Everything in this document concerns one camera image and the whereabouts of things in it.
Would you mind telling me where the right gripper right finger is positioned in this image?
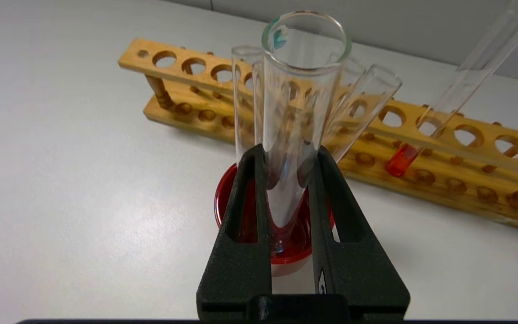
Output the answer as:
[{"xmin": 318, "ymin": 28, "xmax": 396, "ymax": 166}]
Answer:
[{"xmin": 308, "ymin": 146, "xmax": 411, "ymax": 315}]

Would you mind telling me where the test tube with red pigment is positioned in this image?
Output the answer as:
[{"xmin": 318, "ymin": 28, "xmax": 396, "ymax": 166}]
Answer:
[{"xmin": 385, "ymin": 0, "xmax": 518, "ymax": 177}]

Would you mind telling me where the test tube with blue pigment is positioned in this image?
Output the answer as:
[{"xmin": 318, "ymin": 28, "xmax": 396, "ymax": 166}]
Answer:
[{"xmin": 261, "ymin": 10, "xmax": 353, "ymax": 252}]

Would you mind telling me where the wooden test tube rack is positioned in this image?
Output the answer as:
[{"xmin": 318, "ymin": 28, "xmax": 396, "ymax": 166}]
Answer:
[{"xmin": 118, "ymin": 37, "xmax": 518, "ymax": 230}]

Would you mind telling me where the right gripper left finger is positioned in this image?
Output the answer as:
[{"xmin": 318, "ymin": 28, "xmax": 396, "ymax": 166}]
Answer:
[{"xmin": 196, "ymin": 144, "xmax": 272, "ymax": 315}]

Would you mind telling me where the empty glass test tube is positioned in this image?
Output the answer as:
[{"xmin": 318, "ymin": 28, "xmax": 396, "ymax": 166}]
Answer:
[
  {"xmin": 252, "ymin": 61, "xmax": 268, "ymax": 149},
  {"xmin": 324, "ymin": 64, "xmax": 402, "ymax": 165},
  {"xmin": 326, "ymin": 54, "xmax": 368, "ymax": 135},
  {"xmin": 231, "ymin": 45, "xmax": 265, "ymax": 167}
]

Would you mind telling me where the red plastic cup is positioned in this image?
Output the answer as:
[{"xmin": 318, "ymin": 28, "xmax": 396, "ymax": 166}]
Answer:
[{"xmin": 214, "ymin": 162, "xmax": 336, "ymax": 277}]

